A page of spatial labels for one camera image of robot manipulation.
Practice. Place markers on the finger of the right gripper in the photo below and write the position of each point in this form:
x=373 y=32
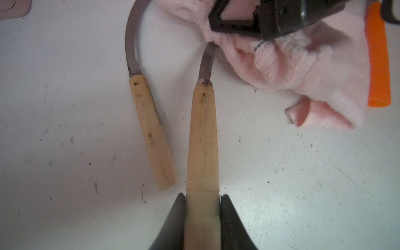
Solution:
x=216 y=12
x=242 y=27

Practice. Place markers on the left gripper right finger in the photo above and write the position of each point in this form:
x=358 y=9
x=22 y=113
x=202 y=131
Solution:
x=233 y=234

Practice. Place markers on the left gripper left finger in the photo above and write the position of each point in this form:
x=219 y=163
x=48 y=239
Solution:
x=171 y=235

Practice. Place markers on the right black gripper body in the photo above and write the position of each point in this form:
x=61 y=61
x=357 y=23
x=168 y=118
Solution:
x=277 y=18

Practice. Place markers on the wooden handled sickle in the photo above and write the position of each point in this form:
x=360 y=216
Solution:
x=202 y=228
x=159 y=153

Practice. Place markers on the pink rag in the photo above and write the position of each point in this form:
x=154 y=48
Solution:
x=326 y=63

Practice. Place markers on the orange handled sickle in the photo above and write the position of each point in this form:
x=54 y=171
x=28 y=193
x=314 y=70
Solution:
x=380 y=90

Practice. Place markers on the pink case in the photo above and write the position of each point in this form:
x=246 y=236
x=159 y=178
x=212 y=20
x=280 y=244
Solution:
x=14 y=8

